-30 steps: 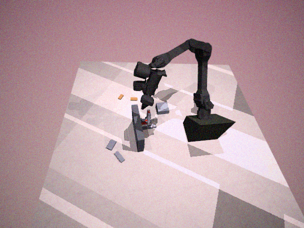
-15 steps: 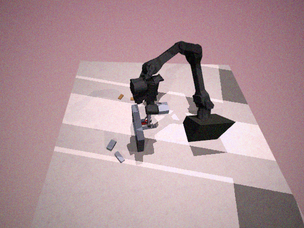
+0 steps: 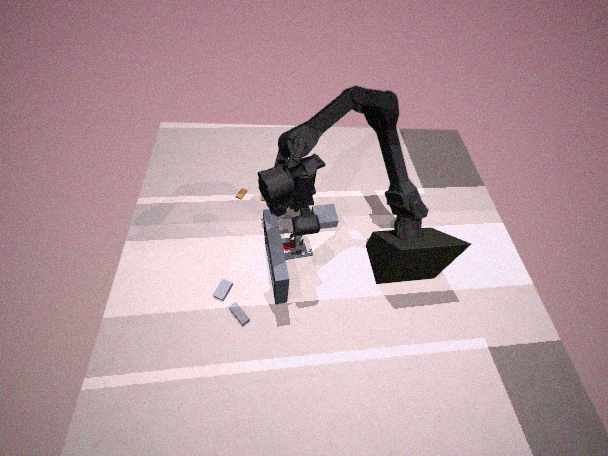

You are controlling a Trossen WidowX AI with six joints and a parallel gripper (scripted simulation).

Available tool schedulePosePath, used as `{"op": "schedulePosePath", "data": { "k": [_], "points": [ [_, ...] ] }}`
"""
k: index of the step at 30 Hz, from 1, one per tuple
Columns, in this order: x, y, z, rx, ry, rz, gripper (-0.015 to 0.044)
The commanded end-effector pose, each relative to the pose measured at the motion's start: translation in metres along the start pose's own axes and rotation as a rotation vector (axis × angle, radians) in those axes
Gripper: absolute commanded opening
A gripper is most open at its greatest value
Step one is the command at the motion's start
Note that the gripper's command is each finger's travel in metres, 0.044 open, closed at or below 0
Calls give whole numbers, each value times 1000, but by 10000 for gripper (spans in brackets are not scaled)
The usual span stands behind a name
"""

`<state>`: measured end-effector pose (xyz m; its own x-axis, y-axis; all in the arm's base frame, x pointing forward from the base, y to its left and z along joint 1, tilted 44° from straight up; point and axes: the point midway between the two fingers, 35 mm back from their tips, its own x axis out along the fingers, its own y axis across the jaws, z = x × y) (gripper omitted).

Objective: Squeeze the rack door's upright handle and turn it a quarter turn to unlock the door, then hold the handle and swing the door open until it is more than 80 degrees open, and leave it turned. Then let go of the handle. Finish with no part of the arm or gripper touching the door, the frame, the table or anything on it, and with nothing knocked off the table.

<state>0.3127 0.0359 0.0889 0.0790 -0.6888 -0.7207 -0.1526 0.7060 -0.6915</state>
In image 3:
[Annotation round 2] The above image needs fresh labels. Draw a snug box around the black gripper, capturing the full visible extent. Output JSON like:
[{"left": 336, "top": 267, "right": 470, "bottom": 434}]
[{"left": 291, "top": 186, "right": 321, "bottom": 236}]

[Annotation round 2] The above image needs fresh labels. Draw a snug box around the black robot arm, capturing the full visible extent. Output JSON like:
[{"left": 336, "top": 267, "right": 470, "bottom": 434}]
[{"left": 257, "top": 86, "right": 428, "bottom": 240}]

